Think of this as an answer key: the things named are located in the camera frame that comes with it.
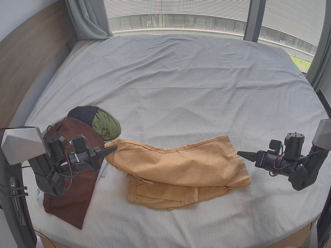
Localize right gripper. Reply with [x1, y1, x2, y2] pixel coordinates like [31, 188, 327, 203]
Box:
[255, 150, 285, 171]

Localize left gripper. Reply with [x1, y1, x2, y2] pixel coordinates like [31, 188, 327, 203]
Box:
[68, 144, 118, 174]

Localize tan shorts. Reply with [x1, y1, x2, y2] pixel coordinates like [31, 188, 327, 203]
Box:
[105, 135, 252, 211]

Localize bed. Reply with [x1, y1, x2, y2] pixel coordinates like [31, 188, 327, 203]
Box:
[0, 0, 331, 248]

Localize white garment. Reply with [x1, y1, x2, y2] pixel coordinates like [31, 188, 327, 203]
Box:
[36, 161, 108, 206]

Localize green garment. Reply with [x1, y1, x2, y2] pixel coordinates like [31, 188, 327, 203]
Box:
[92, 109, 121, 141]

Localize black garment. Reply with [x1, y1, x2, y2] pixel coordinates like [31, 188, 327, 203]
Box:
[68, 105, 100, 127]

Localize dark brown shorts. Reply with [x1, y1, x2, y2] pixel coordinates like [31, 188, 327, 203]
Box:
[43, 116, 109, 230]

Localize grey-green curtain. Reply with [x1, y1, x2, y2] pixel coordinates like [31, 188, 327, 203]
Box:
[306, 0, 331, 94]
[62, 0, 114, 41]

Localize window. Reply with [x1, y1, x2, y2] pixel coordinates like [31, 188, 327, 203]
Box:
[99, 0, 327, 73]

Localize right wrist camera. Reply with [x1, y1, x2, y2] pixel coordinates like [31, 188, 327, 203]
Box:
[269, 139, 284, 154]

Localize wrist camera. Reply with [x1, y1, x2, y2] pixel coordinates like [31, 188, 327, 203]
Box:
[269, 139, 284, 154]
[71, 135, 87, 152]

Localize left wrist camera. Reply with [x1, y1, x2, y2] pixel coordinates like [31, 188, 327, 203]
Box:
[71, 135, 87, 152]

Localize black cable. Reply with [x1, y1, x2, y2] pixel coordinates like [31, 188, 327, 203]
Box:
[34, 229, 56, 248]

